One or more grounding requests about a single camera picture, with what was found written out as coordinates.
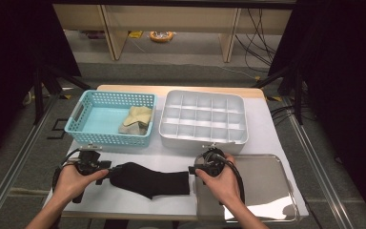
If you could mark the orange tape roll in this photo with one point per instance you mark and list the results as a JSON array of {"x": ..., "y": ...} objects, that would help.
[{"x": 154, "y": 38}]

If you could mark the yellow packet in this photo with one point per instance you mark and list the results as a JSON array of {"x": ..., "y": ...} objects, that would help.
[{"x": 135, "y": 34}]

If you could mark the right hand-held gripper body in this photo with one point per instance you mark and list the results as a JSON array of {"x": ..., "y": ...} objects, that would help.
[{"x": 211, "y": 162}]

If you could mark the grey sock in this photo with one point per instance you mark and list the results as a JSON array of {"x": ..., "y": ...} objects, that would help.
[
  {"x": 138, "y": 130},
  {"x": 124, "y": 129}
]

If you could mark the white compartment storage box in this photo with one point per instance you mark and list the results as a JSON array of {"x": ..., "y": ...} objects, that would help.
[{"x": 178, "y": 144}]

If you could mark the beige wooden desk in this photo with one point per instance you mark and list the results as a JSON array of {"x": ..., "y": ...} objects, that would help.
[{"x": 171, "y": 19}]

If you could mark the pale yellow sock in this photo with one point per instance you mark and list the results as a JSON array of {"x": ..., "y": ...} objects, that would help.
[
  {"x": 143, "y": 109},
  {"x": 136, "y": 119}
]

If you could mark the black sock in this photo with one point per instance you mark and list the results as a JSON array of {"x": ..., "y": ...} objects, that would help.
[
  {"x": 154, "y": 195},
  {"x": 139, "y": 178}
]

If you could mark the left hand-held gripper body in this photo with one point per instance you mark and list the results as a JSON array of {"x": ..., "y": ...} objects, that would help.
[{"x": 89, "y": 160}]

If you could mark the aluminium floor rail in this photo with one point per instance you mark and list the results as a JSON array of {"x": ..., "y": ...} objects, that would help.
[
  {"x": 14, "y": 168},
  {"x": 320, "y": 173}
]

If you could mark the transparent box lid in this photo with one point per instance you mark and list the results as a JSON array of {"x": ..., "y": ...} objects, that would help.
[{"x": 267, "y": 178}]

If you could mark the black curtain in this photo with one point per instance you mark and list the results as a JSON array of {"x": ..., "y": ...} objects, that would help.
[
  {"x": 6, "y": 63},
  {"x": 346, "y": 95}
]

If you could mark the purple packet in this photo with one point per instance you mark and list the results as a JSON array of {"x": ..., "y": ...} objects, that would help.
[{"x": 96, "y": 35}]

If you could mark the person's right hand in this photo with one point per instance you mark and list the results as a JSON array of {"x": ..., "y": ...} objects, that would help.
[{"x": 225, "y": 189}]

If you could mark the blue plastic basket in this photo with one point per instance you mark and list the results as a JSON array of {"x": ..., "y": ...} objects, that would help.
[{"x": 101, "y": 117}]

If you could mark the black metal stand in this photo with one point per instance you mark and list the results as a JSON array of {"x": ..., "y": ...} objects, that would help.
[
  {"x": 38, "y": 95},
  {"x": 298, "y": 95}
]

